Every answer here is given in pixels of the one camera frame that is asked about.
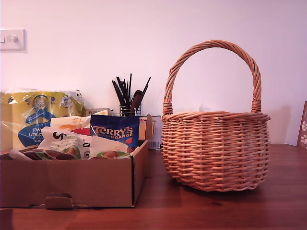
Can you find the thin black stick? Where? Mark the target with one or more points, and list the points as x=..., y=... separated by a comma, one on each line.
x=146, y=85
x=116, y=92
x=130, y=88
x=121, y=89

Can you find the white Porlex box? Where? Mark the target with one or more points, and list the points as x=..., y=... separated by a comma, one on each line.
x=96, y=111

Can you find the brown paw print board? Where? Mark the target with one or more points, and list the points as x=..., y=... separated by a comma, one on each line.
x=302, y=129

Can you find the yellow kitchen towel pack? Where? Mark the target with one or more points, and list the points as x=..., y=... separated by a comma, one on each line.
x=26, y=112

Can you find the cream labelled carton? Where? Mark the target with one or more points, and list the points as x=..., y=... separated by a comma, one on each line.
x=142, y=129

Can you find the white green Galaxy eggs bag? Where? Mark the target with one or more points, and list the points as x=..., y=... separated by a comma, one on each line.
x=108, y=148
x=60, y=143

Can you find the brown cardboard box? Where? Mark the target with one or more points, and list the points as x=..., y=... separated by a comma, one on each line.
x=72, y=179

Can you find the red Maltesers bunnies bag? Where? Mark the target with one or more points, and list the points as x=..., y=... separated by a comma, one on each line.
x=72, y=123

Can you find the white wall light switch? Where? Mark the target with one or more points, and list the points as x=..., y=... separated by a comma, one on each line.
x=12, y=39

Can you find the blue Terry's orange eggs bag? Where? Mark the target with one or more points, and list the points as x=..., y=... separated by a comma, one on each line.
x=112, y=134

